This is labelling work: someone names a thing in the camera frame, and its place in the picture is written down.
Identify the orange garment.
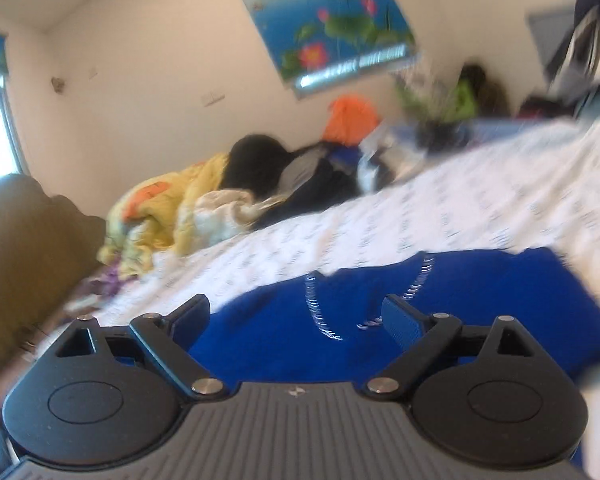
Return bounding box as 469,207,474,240
322,94,381,148

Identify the grey and navy jacket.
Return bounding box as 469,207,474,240
253,143,361,230

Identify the brown wooden headboard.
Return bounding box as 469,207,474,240
0,174,106,373

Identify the lotus flower wall poster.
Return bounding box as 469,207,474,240
242,0,418,96

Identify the blue sweater with white print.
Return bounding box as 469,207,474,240
187,248,600,387

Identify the yellow floral quilt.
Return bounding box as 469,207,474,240
97,152,261,281

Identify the white patterned bed sheet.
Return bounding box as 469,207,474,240
29,116,600,480

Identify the silver plastic bag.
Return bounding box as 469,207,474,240
356,122,427,194

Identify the black garment on bed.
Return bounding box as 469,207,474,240
219,133,297,200

